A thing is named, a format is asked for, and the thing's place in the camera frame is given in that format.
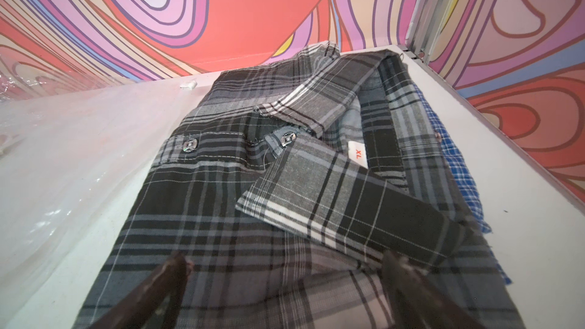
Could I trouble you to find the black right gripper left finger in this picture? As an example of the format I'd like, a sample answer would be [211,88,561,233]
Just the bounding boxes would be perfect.
[90,252,191,328]

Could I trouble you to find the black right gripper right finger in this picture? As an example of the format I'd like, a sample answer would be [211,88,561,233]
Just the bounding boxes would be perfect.
[382,251,483,328]

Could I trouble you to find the blue checked shirt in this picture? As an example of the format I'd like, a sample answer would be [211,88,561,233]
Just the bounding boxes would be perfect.
[385,81,511,292]

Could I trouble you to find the clear plastic vacuum bag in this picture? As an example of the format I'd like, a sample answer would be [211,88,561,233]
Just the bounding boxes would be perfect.
[1,73,217,328]

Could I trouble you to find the grey plaid shirt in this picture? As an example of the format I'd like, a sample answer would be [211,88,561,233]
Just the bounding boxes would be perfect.
[74,43,524,328]

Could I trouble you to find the aluminium frame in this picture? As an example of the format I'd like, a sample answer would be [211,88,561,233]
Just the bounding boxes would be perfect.
[406,0,451,65]

